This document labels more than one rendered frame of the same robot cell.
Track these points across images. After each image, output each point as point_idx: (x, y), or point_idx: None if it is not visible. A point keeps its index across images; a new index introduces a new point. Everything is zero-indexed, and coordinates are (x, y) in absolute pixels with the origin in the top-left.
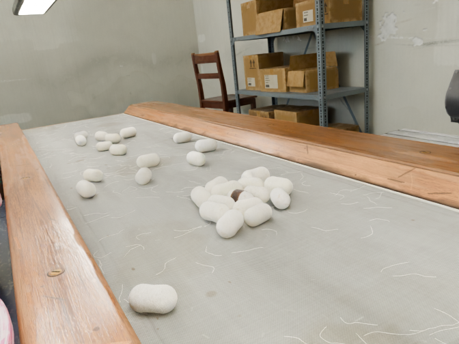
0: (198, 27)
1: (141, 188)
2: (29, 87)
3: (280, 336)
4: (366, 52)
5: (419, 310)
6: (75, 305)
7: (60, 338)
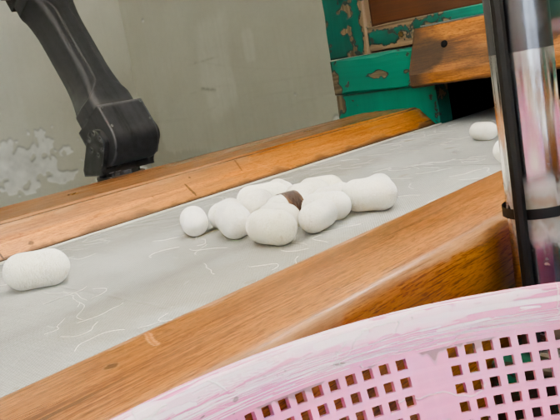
0: None
1: None
2: None
3: (74, 352)
4: None
5: (43, 308)
6: (20, 419)
7: (136, 382)
